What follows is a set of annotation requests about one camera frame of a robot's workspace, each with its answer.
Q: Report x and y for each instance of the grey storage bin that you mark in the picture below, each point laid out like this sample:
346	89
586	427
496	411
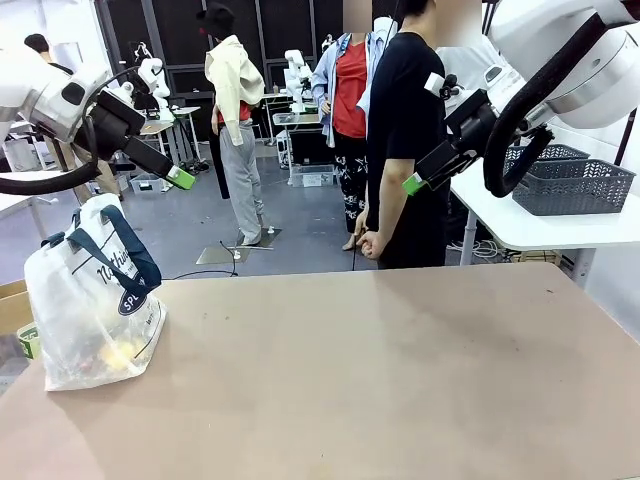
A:
145	184

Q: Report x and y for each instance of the cardboard boxes under table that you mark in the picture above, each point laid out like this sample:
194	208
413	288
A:
535	257

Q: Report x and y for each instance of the person's right forearm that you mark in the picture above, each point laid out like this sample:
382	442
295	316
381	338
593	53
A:
397	200

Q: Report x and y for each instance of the green top desk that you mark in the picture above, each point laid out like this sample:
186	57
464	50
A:
295	119

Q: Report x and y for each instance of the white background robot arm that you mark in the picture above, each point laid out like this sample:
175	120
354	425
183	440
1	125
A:
297	75
155	75

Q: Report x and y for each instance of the clear plastic storage box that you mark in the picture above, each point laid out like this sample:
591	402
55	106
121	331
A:
312	176

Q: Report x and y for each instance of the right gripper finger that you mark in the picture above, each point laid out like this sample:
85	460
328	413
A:
450	167
425	165

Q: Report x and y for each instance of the person in white shirt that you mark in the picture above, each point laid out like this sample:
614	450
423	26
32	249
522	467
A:
470	57

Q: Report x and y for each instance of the person's right hand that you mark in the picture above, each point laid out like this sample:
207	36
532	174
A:
374	244

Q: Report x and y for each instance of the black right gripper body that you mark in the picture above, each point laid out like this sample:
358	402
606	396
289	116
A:
470	120

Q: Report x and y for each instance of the white table with baskets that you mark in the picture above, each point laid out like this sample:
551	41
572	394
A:
550	230

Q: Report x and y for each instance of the black tripod stand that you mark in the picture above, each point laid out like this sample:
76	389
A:
622	142

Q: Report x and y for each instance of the person in black t-shirt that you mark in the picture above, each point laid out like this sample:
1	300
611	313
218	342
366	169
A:
405	100

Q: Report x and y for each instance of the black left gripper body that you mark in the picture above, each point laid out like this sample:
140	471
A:
115	125

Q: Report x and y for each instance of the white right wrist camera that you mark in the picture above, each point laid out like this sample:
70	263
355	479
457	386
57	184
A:
434	82

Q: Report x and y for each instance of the mannequin blue shirt red top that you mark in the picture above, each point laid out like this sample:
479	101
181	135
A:
350	95

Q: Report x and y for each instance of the metal floor plate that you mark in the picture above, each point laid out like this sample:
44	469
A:
220	255

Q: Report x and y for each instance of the brown cardboard box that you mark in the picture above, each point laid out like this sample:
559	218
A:
12	305

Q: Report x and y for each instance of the wood top workbench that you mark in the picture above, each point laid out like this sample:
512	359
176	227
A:
157	127

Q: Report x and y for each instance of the mannequin cream jacket grey pants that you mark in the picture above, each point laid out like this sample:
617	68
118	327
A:
235	90

